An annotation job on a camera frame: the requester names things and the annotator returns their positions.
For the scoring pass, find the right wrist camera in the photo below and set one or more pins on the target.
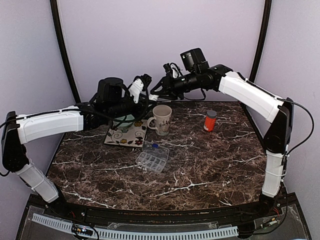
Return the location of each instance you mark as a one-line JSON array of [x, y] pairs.
[[172, 69]]

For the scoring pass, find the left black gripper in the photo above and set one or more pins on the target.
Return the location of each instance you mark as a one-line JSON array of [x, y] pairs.
[[145, 103]]

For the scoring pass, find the right black frame post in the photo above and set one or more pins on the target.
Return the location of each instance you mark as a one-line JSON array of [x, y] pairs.
[[261, 40]]

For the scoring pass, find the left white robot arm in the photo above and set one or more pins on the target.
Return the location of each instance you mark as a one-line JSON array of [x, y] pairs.
[[113, 102]]

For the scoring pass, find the white slotted cable duct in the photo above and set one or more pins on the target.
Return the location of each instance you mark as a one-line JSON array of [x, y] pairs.
[[134, 233]]

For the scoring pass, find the black frame post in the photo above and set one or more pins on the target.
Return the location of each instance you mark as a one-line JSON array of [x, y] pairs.
[[261, 40], [63, 50]]

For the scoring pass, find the cream ceramic mug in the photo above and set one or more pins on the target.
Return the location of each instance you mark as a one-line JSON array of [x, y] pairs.
[[161, 119]]

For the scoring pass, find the clear plastic pill organizer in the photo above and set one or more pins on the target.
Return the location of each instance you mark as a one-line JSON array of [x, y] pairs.
[[153, 157]]

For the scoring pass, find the light green ceramic bowl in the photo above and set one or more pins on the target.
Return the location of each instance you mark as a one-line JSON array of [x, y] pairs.
[[125, 125]]

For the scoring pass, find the floral rectangular ceramic plate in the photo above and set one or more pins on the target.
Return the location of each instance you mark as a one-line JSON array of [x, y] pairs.
[[132, 136]]

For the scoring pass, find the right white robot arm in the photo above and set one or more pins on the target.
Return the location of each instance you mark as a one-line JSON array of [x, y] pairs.
[[220, 78]]

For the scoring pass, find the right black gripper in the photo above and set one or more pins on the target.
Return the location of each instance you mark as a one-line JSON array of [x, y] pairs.
[[167, 86]]

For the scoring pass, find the orange pill bottle grey cap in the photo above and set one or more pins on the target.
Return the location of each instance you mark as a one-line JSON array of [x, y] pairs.
[[210, 120]]

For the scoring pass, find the small white pill bottle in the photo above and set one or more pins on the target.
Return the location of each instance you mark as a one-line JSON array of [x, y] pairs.
[[153, 97]]

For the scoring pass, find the left black frame post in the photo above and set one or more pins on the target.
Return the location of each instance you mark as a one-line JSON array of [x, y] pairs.
[[63, 50]]

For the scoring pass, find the black front rail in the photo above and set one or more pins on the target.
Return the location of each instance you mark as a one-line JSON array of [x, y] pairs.
[[239, 214]]

